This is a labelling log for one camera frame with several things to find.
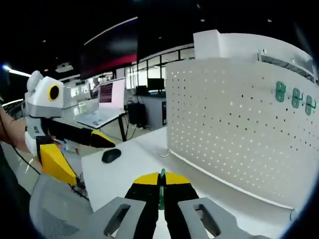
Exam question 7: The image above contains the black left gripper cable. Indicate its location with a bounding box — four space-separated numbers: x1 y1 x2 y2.
13 145 89 200

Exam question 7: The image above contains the green hook assembly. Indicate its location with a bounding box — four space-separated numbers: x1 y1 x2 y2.
304 95 317 117
159 168 166 211
275 81 287 102
291 87 304 109

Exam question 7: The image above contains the black computer mouse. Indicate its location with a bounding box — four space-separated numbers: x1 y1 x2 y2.
101 148 122 164

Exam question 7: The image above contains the white perforated mounting plate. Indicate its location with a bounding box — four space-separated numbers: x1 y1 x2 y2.
157 57 319 221

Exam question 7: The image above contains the large dark wall screen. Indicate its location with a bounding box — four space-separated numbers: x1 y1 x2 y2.
79 18 139 80

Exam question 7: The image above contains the grey equipment cabinet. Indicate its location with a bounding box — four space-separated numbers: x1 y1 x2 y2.
136 94 167 130

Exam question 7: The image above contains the open laptop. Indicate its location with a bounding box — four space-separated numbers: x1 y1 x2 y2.
77 78 126 129

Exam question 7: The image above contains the black monitor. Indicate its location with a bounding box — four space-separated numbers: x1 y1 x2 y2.
147 78 165 92

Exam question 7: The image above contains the grey mesh office chair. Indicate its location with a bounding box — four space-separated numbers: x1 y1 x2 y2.
29 174 100 239

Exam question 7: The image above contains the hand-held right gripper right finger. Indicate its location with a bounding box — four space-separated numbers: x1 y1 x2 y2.
161 171 270 239

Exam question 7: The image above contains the white side desk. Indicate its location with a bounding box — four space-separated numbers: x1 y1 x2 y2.
74 109 130 142

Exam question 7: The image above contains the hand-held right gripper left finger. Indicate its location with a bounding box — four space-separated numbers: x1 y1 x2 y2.
96 171 160 239

